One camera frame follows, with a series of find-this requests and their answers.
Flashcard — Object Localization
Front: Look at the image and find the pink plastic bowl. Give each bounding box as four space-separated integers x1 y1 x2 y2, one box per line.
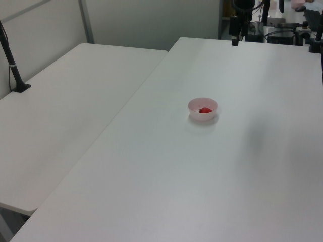
188 97 219 123

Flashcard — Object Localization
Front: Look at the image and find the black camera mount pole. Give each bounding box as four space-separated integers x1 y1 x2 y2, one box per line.
0 20 32 95
307 22 323 54

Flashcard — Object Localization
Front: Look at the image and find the black cable along pole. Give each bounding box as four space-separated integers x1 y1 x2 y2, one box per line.
7 64 15 93

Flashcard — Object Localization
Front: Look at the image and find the grey partition frame post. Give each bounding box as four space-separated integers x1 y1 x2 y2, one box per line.
78 0 95 44

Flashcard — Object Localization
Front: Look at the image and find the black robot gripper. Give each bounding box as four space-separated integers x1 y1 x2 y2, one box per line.
229 0 256 47

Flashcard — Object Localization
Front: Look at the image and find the red strawberry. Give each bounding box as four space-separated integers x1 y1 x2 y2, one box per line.
195 106 213 115

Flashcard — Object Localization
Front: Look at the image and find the white side table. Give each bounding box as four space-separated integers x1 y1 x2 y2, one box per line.
0 42 169 216

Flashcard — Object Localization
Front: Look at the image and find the black equipment box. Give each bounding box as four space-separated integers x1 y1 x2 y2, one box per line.
266 22 304 46

